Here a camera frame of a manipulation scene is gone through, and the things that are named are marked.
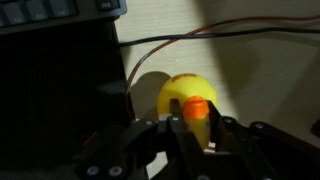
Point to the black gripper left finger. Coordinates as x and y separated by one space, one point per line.
140 150

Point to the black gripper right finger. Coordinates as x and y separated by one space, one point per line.
260 153

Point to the yellow rubber duck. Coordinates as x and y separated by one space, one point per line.
186 88

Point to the round black base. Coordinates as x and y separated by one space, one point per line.
316 130

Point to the black desk mat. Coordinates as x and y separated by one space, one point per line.
60 100

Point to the grey black keyboard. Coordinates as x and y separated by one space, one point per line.
50 11

